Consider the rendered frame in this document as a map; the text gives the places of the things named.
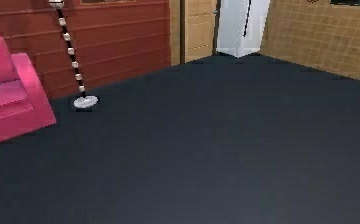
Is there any tan wooden room door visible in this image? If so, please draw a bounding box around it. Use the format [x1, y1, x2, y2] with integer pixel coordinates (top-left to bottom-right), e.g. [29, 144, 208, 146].
[179, 0, 219, 64]

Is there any black and white floor lamp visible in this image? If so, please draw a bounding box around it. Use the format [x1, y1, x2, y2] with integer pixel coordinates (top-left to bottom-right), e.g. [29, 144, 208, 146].
[48, 0, 100, 111]

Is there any pink armchair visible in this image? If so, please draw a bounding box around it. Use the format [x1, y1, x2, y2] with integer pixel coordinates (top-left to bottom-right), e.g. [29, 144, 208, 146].
[0, 34, 58, 147]

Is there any dark window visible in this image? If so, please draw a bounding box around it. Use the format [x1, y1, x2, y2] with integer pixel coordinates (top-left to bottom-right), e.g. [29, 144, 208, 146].
[329, 0, 360, 8]

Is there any black fridge handle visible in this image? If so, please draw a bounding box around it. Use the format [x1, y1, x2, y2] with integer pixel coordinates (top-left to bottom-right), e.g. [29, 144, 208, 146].
[242, 0, 253, 38]

